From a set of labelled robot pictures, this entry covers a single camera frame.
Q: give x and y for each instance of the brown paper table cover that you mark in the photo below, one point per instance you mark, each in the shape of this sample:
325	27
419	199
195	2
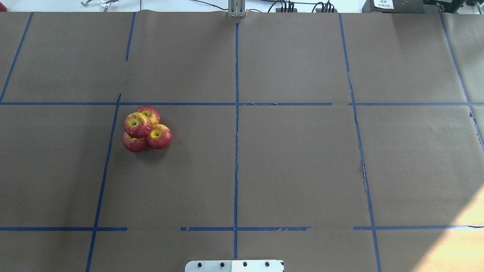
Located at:
333	142

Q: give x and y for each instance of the aluminium frame post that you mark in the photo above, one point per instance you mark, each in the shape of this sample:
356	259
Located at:
236	8

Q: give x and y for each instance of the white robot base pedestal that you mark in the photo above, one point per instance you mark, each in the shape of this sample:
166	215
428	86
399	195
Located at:
235	266

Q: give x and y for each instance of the black computer box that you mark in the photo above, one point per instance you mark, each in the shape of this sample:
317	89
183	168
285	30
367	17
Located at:
394	6

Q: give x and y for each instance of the red yellow apple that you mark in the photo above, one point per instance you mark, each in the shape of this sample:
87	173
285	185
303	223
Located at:
152	114
134	145
137	125
160	137

